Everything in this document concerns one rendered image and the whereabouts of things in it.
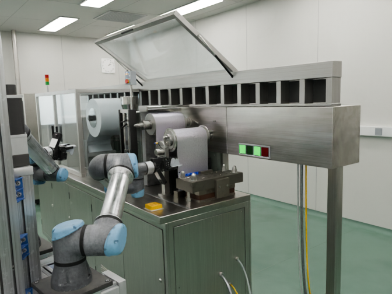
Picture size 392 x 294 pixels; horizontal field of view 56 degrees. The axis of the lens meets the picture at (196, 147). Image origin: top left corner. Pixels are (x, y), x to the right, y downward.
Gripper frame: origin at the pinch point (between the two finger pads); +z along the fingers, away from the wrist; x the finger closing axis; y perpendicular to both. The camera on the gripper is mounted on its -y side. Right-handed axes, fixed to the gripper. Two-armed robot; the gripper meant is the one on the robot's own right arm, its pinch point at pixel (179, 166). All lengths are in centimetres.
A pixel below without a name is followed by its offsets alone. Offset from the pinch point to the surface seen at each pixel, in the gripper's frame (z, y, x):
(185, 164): 3.8, 0.9, -0.2
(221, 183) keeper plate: 14.0, -9.4, -22.0
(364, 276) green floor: 156, -109, -37
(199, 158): 15.3, 2.7, -0.3
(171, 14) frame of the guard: -10, 86, -12
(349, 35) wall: 263, 105, 44
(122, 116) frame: -13, 30, 47
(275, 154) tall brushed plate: 30, 9, -49
